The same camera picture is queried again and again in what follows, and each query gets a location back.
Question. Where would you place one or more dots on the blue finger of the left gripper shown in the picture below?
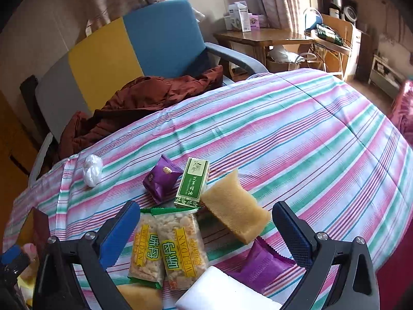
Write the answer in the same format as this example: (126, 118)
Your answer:
(8, 256)

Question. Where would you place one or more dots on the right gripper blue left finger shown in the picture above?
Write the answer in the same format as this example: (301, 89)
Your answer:
(115, 233)

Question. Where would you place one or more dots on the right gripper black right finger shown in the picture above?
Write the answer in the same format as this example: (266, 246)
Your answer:
(298, 236)

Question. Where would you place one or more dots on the purple snack packet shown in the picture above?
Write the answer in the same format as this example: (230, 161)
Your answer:
(162, 178)
(261, 267)

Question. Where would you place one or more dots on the yellow sponge piece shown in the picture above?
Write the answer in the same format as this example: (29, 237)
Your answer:
(141, 297)

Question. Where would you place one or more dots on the rice cracker snack pack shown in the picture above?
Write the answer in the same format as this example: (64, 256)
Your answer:
(181, 245)

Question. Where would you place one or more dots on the tan sponge block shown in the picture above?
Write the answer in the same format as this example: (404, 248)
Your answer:
(236, 208)

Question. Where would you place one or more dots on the white plastic bag ball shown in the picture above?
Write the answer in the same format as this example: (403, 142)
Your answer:
(92, 170)

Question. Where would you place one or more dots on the green medicine box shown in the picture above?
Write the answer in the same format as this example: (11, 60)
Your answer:
(193, 183)

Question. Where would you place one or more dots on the white foam block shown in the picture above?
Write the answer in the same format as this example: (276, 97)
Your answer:
(217, 290)

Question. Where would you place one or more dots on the striped bed sheet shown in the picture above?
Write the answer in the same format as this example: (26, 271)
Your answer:
(303, 137)

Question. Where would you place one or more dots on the wooden wardrobe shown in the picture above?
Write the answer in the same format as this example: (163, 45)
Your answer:
(17, 158)

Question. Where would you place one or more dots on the rust red jacket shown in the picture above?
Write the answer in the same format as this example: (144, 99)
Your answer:
(136, 100)

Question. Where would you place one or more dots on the low white shelf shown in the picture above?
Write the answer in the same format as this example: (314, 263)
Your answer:
(385, 77)

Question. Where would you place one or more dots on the wooden desk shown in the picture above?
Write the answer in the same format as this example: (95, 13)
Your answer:
(262, 39)

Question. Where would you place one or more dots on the grey yellow blue armchair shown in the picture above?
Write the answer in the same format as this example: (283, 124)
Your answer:
(162, 39)

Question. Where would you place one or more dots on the blue folding chair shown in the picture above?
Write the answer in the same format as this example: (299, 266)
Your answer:
(312, 18)

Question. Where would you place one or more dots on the pink small box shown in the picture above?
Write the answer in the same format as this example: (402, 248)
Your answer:
(254, 22)

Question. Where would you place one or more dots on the white carton box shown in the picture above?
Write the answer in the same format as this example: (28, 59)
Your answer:
(237, 18)

